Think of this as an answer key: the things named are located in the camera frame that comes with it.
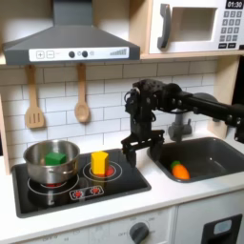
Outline wooden spoon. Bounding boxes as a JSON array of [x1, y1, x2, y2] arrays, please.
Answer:
[[73, 63, 92, 125]]

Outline steel pot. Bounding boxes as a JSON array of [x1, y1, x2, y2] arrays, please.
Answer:
[[23, 138, 81, 186]]

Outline wooden side panel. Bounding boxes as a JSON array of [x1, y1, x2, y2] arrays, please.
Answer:
[[0, 94, 11, 176], [207, 55, 241, 140]]

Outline orange toy carrot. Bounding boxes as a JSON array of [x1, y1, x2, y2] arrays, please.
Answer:
[[169, 160, 192, 181]]

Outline grey range hood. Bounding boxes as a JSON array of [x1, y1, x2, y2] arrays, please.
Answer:
[[2, 0, 141, 67]]

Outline dark grey oven knob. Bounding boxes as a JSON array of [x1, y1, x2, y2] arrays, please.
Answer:
[[129, 221, 151, 244]]

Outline white cabinet door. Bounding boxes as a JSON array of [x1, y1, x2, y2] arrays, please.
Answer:
[[173, 190, 244, 244]]

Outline wooden slotted spatula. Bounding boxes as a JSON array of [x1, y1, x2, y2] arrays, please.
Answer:
[[24, 65, 47, 130]]

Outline wooden shelf board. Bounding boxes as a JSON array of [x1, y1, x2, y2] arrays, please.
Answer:
[[139, 50, 244, 61]]

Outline dark grey tap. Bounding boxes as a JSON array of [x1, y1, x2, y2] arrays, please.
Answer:
[[167, 110, 193, 143]]

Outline green wooden block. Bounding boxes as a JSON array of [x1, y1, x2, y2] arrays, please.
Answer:
[[44, 152, 68, 167]]

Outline dark grey sink basin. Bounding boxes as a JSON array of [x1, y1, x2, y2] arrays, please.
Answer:
[[147, 136, 244, 184]]

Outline thin black cable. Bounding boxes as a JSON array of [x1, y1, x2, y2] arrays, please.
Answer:
[[124, 87, 141, 105]]

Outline dark grey door handle panel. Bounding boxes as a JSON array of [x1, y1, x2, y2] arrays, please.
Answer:
[[200, 213, 244, 244]]

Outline yellow wooden block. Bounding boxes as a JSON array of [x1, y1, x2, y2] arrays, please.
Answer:
[[91, 151, 111, 176]]

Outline black toy stove top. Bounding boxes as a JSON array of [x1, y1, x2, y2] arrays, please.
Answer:
[[11, 148, 153, 219]]

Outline white toy microwave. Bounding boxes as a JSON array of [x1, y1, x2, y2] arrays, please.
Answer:
[[148, 0, 244, 55]]

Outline white oven control panel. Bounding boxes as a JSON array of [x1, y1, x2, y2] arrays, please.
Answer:
[[17, 205, 176, 244]]

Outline grey microwave door handle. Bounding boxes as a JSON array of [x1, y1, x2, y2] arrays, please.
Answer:
[[156, 3, 173, 51]]

